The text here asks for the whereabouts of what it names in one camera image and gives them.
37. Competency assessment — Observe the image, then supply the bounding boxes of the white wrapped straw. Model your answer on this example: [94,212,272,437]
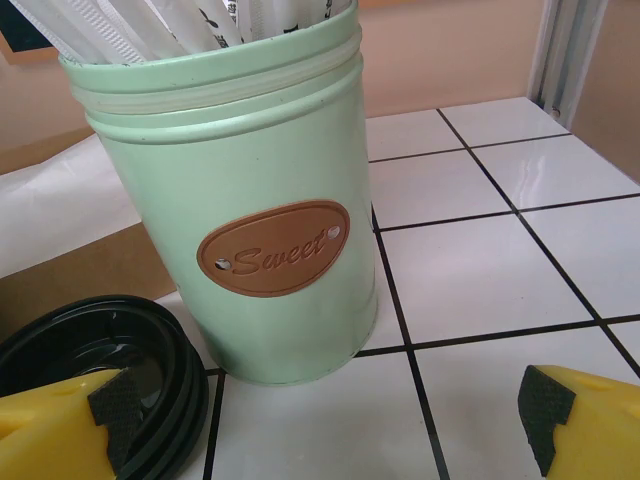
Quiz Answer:
[144,0,221,54]
[294,0,354,34]
[94,0,151,65]
[8,0,96,64]
[197,0,251,49]

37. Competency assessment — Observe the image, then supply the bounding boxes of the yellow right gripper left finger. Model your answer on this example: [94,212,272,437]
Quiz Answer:
[0,367,147,480]

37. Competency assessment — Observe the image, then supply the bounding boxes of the black plastic cup lids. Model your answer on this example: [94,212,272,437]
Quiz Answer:
[0,294,211,480]

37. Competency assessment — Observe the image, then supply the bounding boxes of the brown wooden napkin tray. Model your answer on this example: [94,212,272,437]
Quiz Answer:
[0,220,175,306]

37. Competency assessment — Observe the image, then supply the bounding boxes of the aluminium frame post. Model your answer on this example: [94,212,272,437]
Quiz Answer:
[529,0,609,122]

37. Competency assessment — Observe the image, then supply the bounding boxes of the mint green Sweet tin canister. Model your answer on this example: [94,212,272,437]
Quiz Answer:
[57,0,377,385]

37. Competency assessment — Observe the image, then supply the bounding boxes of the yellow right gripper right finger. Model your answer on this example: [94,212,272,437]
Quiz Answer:
[517,364,640,480]

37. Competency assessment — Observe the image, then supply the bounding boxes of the white paper napkin stack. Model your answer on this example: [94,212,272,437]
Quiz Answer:
[0,134,149,280]

